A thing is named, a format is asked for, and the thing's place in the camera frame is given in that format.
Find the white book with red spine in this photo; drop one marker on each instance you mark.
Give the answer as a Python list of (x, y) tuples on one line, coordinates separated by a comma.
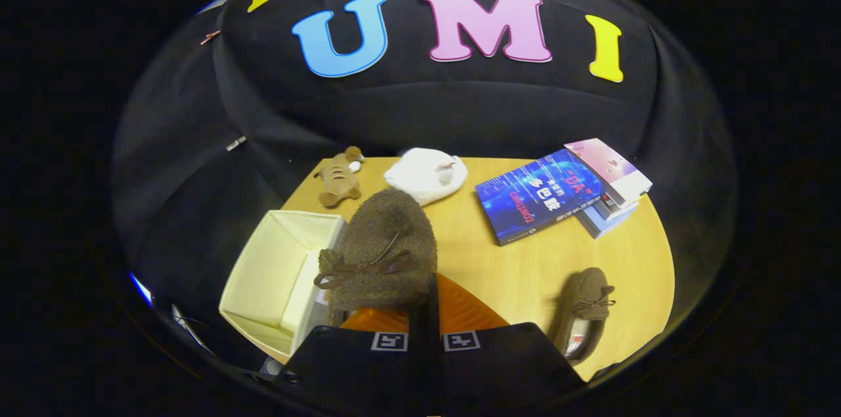
[(621, 205)]

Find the dark blue book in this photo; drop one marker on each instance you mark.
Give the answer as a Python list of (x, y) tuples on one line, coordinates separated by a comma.
[(532, 197)]

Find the white plush toy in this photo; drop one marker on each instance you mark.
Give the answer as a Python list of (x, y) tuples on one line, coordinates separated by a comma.
[(424, 174)]

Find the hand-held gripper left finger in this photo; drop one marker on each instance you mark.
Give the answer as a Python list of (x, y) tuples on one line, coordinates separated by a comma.
[(348, 371)]

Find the brown fuzzy shoe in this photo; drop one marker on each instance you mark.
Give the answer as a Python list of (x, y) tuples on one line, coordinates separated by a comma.
[(387, 240), (585, 312)]

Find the black backdrop cloth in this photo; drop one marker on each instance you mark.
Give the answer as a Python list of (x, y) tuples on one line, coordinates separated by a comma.
[(460, 108)]

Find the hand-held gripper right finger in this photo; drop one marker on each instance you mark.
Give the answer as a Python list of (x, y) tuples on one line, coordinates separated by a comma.
[(506, 371)]

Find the brown striped plush toy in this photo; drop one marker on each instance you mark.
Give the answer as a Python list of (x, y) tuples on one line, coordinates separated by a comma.
[(338, 177)]

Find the pink cover book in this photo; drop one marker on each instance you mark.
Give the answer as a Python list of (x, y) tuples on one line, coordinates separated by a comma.
[(611, 167)]

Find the copper clip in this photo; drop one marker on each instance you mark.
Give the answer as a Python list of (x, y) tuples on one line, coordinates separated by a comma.
[(210, 37)]

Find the light blue book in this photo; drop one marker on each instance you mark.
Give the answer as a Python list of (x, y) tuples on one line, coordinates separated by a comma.
[(608, 223)]

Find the grey fabric storage box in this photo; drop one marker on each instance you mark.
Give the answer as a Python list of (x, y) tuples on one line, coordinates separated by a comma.
[(269, 272)]

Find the silver clip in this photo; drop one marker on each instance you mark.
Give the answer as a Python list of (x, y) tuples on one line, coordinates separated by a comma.
[(235, 143)]

